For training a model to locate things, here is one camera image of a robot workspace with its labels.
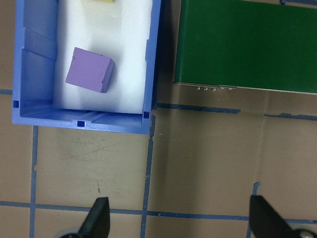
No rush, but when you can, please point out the white foam pad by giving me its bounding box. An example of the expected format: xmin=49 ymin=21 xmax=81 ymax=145
xmin=53 ymin=0 xmax=153 ymax=115

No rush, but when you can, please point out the purple foam block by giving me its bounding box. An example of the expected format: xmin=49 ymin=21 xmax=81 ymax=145
xmin=65 ymin=47 xmax=116 ymax=94

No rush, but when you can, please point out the blue plastic storage bin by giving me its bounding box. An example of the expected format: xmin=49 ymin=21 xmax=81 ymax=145
xmin=11 ymin=0 xmax=162 ymax=135

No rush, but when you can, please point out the green conveyor belt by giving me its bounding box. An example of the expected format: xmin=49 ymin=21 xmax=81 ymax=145
xmin=172 ymin=0 xmax=317 ymax=95

